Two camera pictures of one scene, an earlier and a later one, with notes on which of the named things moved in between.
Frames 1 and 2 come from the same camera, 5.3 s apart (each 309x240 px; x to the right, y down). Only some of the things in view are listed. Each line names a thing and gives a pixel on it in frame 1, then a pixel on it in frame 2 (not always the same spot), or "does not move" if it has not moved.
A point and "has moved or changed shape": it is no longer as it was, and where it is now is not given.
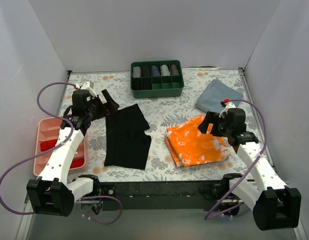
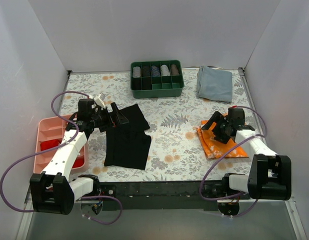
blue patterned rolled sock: (155, 71) does not move
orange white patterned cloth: (188, 146) has moved or changed shape
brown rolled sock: (174, 70) does not move
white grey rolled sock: (164, 71) does not move
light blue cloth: (210, 99) → (215, 84)
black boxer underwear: (127, 143) does not move
